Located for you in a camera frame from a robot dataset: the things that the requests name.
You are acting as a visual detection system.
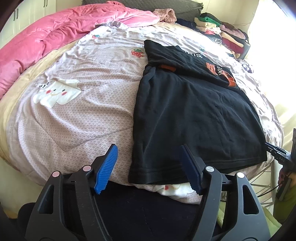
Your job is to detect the pink quilted comforter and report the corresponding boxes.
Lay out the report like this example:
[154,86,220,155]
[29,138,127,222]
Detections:
[1,1,159,96]

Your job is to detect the stack of folded clothes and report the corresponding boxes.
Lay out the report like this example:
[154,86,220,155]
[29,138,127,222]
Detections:
[194,13,251,60]

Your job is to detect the dark navy garment on bed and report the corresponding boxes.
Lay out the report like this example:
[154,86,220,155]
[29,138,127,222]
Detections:
[176,19,199,32]

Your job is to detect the dark grey quilted headboard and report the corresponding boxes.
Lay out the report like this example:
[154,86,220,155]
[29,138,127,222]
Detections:
[82,0,204,22]

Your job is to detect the lime green sleeve forearm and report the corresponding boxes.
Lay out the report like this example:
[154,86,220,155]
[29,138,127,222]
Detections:
[217,185,296,237]

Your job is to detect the right hand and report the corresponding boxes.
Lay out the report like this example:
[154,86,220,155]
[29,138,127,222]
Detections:
[277,167,290,186]

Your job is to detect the black long-sleeve shirt orange cuffs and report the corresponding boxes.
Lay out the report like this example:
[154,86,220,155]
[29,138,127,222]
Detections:
[128,40,267,184]

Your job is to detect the lilac strawberry print bed sheet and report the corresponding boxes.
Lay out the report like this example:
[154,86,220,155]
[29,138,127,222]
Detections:
[4,23,283,203]

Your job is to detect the dusty pink fuzzy garment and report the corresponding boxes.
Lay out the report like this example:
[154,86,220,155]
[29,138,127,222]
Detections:
[152,9,177,23]

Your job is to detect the cream built-in wardrobe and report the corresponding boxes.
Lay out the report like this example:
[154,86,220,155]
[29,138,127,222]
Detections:
[1,0,57,48]

